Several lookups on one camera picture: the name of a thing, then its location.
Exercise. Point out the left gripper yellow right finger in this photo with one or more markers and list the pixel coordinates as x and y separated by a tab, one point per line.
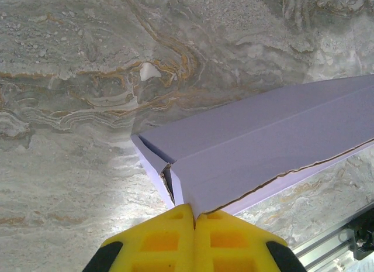
233	245

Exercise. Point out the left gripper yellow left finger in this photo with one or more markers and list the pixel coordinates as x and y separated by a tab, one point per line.
157	242

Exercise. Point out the white lilac cardboard box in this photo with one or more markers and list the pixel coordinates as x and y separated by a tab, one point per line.
248	143

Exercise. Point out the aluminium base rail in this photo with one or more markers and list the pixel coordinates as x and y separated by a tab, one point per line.
327	248

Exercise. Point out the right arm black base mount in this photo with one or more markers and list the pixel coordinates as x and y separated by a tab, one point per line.
363	237

